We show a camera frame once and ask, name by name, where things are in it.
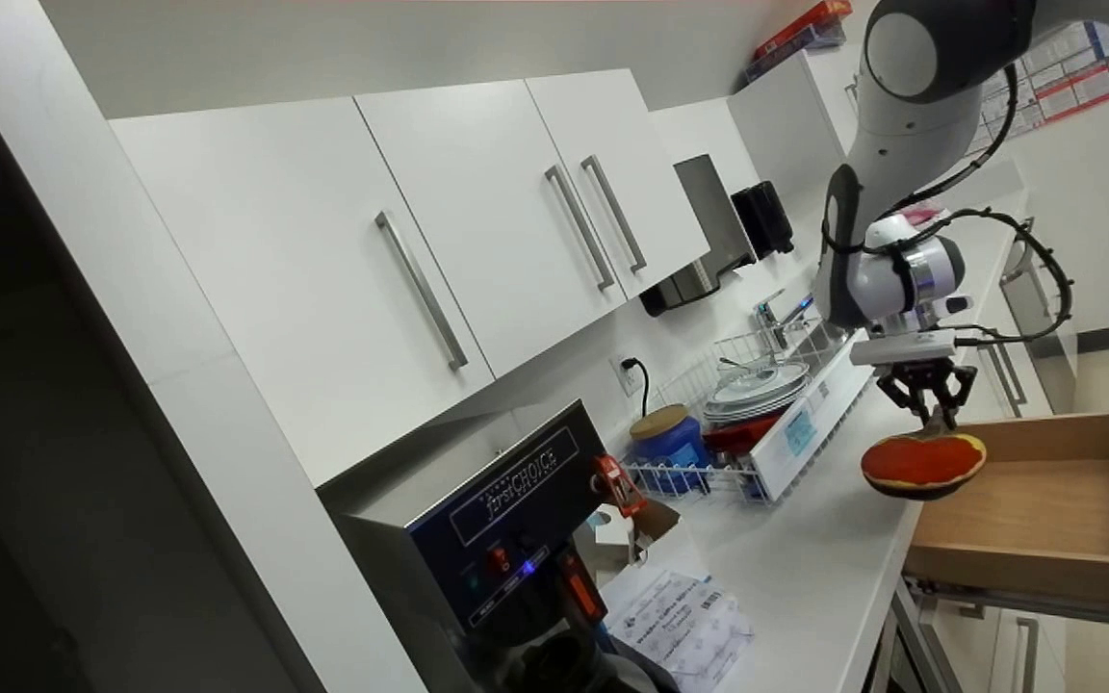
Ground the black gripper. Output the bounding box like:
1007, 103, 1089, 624
877, 360, 980, 437

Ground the orange bowl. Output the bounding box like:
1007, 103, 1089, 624
858, 428, 990, 506

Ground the white base cabinet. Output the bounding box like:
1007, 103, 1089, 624
980, 229, 1085, 425

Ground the wooden drawer with white front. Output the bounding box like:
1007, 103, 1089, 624
906, 381, 1109, 611

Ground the white plate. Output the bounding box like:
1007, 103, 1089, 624
701, 360, 817, 428

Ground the red bowl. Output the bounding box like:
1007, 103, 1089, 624
704, 416, 777, 461

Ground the black soap dispenser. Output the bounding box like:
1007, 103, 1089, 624
728, 176, 799, 263

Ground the blue container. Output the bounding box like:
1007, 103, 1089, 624
628, 420, 711, 479

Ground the tan round lid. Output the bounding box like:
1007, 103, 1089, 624
628, 399, 699, 446

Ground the black coffee machine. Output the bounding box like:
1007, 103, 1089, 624
638, 152, 761, 320

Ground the brown cardboard box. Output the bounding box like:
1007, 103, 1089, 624
628, 492, 687, 546

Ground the printed paper sheet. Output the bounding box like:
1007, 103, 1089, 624
597, 543, 761, 693

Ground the white upper cabinet door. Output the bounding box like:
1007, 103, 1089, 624
355, 79, 632, 379
107, 95, 497, 488
523, 67, 711, 304

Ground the red box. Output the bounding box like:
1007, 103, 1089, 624
745, 0, 856, 68

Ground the steel coffee machine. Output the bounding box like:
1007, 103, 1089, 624
317, 396, 683, 693

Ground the glass coffee carafe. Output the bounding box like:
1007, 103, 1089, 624
501, 611, 663, 693

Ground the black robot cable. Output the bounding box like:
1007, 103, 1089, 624
820, 62, 1082, 348

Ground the wall outlet with black cable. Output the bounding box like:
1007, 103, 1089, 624
613, 354, 656, 420

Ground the white wall cabinet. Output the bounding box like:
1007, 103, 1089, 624
726, 43, 869, 208

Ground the wall poster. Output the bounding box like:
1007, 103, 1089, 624
1014, 13, 1109, 131

